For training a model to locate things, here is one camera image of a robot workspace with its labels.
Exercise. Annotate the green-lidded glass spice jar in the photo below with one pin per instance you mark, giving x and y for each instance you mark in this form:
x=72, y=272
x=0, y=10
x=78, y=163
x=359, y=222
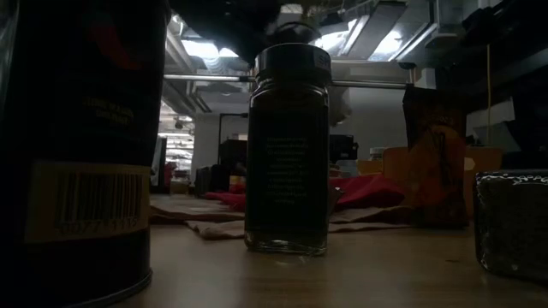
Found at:
x=287, y=171

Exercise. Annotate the white-lidded spice jar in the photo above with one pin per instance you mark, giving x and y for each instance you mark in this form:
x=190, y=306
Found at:
x=377, y=153

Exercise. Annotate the brown pouch with orange picture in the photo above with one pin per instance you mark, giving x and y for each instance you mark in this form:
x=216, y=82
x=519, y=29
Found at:
x=434, y=171

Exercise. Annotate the green-labelled black-lidded spice jar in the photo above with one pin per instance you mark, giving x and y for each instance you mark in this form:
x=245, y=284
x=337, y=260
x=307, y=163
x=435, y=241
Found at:
x=514, y=222

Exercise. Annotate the ceiling light panel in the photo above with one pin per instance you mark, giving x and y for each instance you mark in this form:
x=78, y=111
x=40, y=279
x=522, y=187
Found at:
x=201, y=48

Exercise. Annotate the horizontal metal ceiling conduit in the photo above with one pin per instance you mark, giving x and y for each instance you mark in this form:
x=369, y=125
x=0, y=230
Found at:
x=205, y=78

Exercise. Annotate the black background monitor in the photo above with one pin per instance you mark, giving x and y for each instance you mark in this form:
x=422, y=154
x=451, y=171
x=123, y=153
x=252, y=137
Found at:
x=344, y=147

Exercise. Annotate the small clear plastic bin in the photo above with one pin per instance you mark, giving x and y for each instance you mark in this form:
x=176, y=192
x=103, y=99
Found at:
x=344, y=167

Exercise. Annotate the red cloth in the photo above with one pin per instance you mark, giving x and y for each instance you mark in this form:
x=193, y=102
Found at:
x=368, y=192

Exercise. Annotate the yellow plastic bin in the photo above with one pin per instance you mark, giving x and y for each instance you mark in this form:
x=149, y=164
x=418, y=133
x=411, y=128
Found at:
x=396, y=171

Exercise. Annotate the black background frame stand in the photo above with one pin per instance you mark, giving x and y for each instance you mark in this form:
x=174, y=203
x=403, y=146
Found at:
x=233, y=114

